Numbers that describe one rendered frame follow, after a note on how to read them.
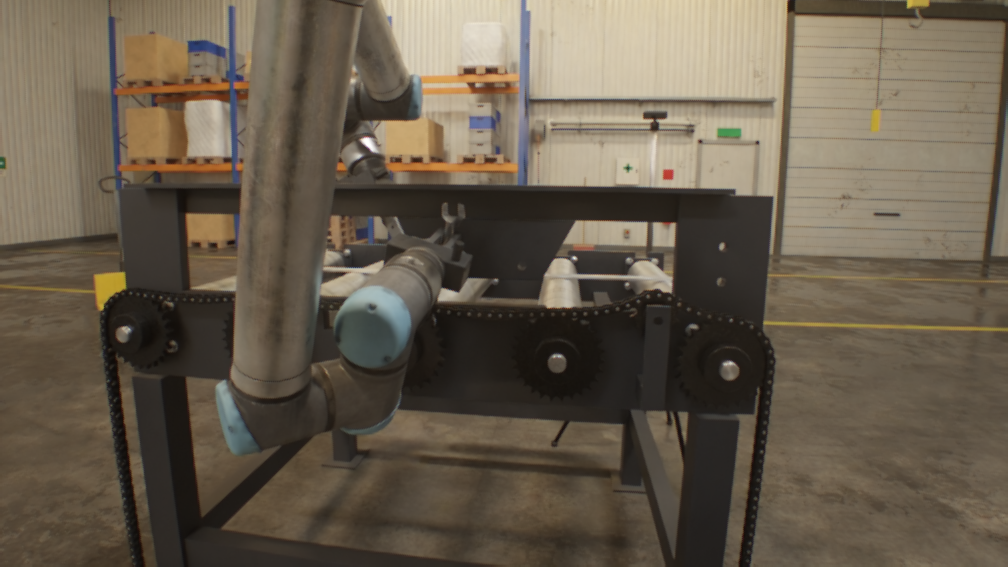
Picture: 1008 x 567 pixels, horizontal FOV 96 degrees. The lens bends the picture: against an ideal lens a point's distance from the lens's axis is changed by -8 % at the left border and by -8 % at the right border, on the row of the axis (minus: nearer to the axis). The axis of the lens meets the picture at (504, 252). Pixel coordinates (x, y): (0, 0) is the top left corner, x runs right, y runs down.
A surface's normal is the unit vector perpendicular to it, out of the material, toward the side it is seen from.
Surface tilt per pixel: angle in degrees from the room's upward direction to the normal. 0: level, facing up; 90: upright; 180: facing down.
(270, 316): 110
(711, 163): 90
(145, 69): 90
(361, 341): 100
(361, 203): 90
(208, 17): 90
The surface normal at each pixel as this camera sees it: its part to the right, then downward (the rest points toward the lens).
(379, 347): -0.18, 0.28
